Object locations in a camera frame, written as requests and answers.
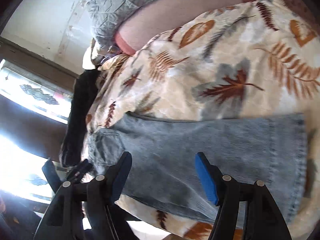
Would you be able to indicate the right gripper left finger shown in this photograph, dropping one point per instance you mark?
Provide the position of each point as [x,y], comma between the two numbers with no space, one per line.
[87,210]

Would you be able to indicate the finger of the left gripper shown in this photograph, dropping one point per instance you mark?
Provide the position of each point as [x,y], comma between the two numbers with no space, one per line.
[78,172]
[51,175]

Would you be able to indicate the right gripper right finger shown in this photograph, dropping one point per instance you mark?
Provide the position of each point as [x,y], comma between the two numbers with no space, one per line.
[263,218]

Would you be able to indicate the black garment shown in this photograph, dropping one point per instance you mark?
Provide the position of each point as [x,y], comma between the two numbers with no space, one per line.
[85,92]

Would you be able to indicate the dark wooden glazed door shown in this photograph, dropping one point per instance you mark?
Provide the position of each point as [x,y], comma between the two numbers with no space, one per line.
[35,104]

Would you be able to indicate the leaf-print cream blanket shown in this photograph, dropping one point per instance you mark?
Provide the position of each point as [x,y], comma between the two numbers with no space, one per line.
[241,85]

